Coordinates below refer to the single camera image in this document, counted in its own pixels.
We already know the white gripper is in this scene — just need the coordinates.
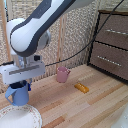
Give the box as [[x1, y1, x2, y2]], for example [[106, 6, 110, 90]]
[[0, 54, 47, 92]]

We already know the bright blue mug vase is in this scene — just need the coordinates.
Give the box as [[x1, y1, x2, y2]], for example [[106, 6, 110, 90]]
[[4, 81, 31, 107]]

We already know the white plate with patterned rim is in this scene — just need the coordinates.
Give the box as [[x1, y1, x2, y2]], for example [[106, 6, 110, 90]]
[[0, 103, 44, 128]]

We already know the pink mug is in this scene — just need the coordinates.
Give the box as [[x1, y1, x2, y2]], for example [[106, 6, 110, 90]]
[[55, 65, 71, 84]]

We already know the yellow rectangular block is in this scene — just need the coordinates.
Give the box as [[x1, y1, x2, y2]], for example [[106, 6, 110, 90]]
[[73, 82, 90, 94]]

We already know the dark brown drawer cabinet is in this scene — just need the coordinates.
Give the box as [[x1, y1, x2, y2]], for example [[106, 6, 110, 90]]
[[87, 9, 128, 83]]

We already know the wooden post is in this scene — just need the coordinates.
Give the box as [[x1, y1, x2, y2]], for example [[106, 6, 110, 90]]
[[0, 0, 11, 64]]

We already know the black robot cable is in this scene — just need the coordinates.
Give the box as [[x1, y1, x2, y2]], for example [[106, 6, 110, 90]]
[[44, 0, 128, 67]]

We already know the silver drawer handle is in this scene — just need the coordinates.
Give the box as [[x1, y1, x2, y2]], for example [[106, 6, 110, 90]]
[[105, 28, 128, 37], [96, 55, 123, 68]]

